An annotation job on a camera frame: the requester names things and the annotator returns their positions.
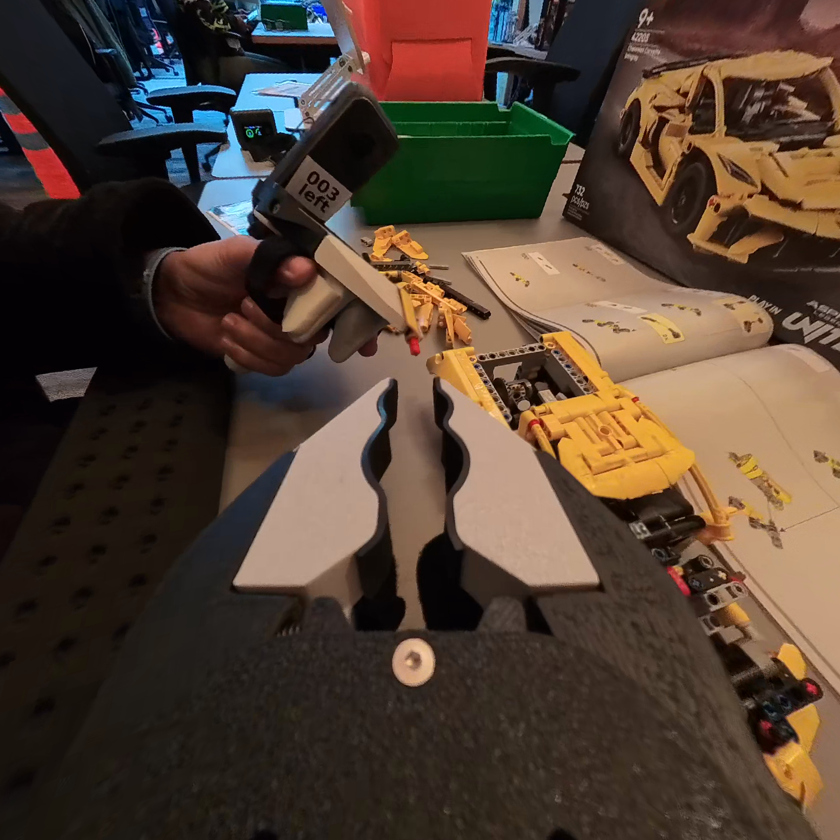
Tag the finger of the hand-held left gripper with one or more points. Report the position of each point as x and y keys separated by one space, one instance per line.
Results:
x=361 y=279
x=358 y=331

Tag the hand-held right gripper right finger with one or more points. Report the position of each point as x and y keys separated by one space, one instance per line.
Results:
x=518 y=518

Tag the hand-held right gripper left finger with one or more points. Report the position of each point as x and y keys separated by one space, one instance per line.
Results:
x=308 y=518

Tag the pile of yellow brick parts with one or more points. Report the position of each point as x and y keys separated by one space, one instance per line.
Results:
x=426 y=295

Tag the yellow toy brick car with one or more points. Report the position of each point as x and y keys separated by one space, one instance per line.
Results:
x=590 y=433

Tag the grey desk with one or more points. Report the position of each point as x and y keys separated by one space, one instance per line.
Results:
x=275 y=407

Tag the person's left hand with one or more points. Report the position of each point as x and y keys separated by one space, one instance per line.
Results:
x=210 y=295

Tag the white lattice stand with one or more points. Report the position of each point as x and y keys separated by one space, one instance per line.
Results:
x=331 y=79

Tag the small black display device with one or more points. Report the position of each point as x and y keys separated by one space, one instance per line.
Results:
x=253 y=131

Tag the green storage bin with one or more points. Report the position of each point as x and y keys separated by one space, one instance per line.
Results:
x=459 y=170

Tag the orange carry bag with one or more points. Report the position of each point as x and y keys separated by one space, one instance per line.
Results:
x=420 y=46

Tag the black office chair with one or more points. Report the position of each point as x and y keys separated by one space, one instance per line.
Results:
x=164 y=141
x=564 y=39
x=190 y=98

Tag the open instruction booklet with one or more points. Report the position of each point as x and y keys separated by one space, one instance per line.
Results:
x=754 y=407

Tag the orange traffic cone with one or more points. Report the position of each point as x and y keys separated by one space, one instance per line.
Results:
x=39 y=151

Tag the toy car set box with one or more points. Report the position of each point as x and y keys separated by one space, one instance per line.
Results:
x=722 y=164

